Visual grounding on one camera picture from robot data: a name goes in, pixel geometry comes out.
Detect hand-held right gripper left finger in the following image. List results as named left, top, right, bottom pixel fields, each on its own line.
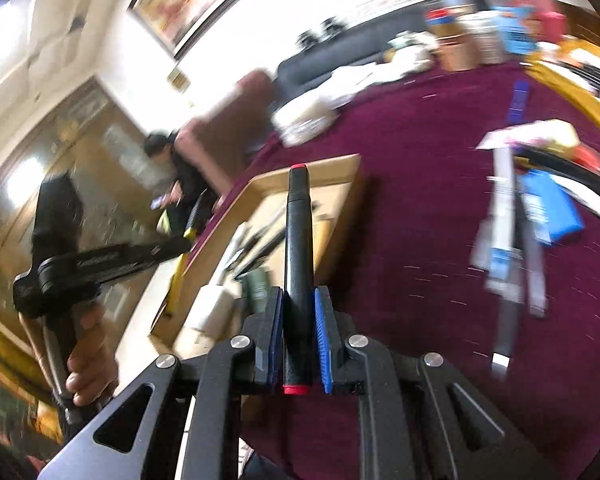
left=37, top=287, right=286, bottom=480

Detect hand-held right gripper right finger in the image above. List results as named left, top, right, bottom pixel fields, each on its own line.
left=314, top=287, right=561, bottom=480

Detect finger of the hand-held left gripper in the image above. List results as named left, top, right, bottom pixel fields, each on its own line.
left=100, top=236, right=194, bottom=284

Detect yellow pen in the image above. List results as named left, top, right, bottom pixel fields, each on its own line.
left=166, top=227, right=199, bottom=317

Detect black pen with red rings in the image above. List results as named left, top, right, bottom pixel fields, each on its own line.
left=282, top=164, right=314, bottom=395

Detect wooden tray with pens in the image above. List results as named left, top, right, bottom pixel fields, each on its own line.
left=149, top=154, right=367, bottom=358

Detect gold tray box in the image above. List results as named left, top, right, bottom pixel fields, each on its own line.
left=521, top=36, right=600, bottom=133

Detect person's left hand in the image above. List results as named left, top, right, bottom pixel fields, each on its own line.
left=65, top=305, right=120, bottom=409

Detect wooden door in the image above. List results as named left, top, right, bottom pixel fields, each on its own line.
left=0, top=76, right=181, bottom=411

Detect brown armchair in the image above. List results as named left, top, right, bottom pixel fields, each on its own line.
left=177, top=70, right=282, bottom=198

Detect pile of pens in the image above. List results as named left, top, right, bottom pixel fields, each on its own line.
left=469, top=145, right=600, bottom=382

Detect clear bag of white rolls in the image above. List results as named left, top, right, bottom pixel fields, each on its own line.
left=272, top=95, right=339, bottom=147

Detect framed horse painting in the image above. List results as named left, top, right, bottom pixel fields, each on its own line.
left=128, top=0, right=301, bottom=61

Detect white papers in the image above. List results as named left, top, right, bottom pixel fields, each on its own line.
left=325, top=62, right=406, bottom=106

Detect blue and white box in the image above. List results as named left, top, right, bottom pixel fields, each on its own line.
left=521, top=170, right=584, bottom=245

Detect black leather sofa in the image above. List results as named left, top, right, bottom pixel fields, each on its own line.
left=275, top=10, right=433, bottom=93

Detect white gloves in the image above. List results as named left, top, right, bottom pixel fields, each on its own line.
left=382, top=30, right=441, bottom=68

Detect blue marker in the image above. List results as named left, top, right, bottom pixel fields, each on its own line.
left=504, top=80, right=529, bottom=124

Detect clear jar with blue label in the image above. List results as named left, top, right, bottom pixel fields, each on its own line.
left=490, top=5, right=538, bottom=56

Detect pink bottle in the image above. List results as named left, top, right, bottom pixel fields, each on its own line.
left=537, top=7, right=568, bottom=43

